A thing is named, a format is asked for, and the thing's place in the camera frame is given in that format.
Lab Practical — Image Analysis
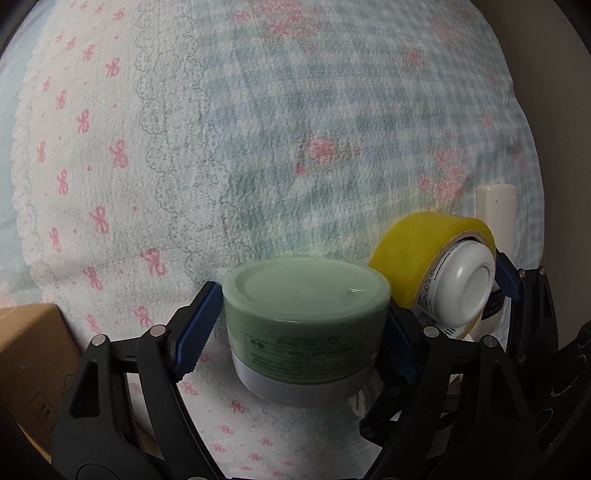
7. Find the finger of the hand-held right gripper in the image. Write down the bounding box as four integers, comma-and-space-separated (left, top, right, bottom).
494, 252, 558, 372

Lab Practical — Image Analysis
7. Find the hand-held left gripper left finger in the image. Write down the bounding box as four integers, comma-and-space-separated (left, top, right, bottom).
52, 281, 223, 480

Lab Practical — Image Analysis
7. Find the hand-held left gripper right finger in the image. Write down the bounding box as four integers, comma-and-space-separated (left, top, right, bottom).
359, 305, 532, 480

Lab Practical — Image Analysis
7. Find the white plastic bottle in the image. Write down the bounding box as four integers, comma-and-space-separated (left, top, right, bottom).
353, 241, 498, 418

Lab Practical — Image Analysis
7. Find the yellow tape roll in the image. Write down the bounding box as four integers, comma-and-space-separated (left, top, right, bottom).
368, 211, 498, 342

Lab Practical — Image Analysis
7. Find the green cream jar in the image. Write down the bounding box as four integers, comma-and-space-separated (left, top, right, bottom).
222, 258, 392, 409

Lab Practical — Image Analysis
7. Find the white rectangular plastic object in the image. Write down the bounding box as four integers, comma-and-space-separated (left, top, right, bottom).
475, 184, 517, 260

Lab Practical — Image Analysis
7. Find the brown cardboard box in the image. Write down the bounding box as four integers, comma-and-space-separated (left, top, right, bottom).
0, 302, 155, 462

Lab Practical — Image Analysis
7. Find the floral printed bed sheet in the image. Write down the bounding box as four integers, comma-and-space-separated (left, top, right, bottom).
7, 0, 546, 480

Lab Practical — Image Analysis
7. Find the light blue cloth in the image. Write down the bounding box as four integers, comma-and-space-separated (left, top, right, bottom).
0, 58, 35, 282

